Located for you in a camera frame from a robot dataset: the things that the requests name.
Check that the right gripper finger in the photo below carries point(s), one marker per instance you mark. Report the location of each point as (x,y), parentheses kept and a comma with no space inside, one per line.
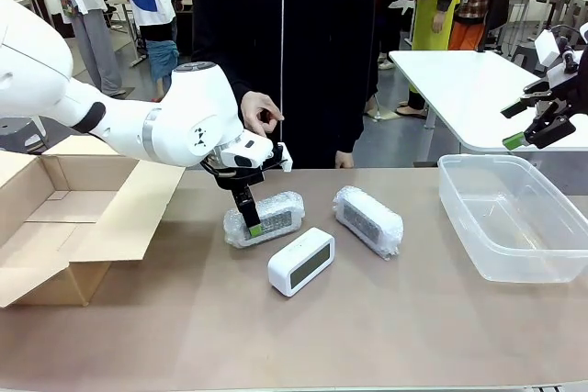
(549,131)
(528,97)

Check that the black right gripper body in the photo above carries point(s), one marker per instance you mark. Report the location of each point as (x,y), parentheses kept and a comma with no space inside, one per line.
(580,84)

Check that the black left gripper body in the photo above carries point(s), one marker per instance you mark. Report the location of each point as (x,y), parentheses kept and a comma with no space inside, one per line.
(239,175)

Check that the bubble-wrapped clock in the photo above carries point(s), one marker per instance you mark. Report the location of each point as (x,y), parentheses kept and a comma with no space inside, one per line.
(367,220)
(280,220)

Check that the white unwrapped digital clock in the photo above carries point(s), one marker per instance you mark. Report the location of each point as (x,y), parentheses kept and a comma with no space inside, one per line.
(301,263)

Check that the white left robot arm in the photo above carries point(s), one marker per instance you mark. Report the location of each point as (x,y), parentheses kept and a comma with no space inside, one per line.
(138,116)

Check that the person's right hand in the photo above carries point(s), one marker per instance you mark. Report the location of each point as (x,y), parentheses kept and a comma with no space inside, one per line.
(257,112)

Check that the person's left hand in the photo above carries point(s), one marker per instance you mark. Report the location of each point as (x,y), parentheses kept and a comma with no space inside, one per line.
(344,160)

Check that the grey plastic stool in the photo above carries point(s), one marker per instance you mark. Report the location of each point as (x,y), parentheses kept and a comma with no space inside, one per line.
(528,54)

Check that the white background table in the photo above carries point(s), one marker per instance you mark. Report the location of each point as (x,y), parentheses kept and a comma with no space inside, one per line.
(468,89)

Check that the clear plastic container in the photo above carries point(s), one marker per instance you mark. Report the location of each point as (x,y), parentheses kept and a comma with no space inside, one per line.
(510,222)

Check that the person in orange trousers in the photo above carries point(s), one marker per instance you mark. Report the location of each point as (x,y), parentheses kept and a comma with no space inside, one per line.
(473,6)

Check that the person in yellow apron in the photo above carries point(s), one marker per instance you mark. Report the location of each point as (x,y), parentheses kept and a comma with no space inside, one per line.
(432,20)

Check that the open brown cardboard box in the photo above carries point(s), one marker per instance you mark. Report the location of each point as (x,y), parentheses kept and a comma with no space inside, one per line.
(115,222)

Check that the person in black hoodie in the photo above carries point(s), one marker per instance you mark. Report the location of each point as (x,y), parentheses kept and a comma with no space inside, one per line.
(294,43)

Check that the mannequin with grey trousers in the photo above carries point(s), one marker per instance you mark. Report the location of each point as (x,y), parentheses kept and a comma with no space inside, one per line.
(92,34)

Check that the wooden background desk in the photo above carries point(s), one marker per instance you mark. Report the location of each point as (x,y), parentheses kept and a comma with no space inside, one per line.
(23,2)

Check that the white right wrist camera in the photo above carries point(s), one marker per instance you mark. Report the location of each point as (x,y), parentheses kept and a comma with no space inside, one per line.
(547,48)

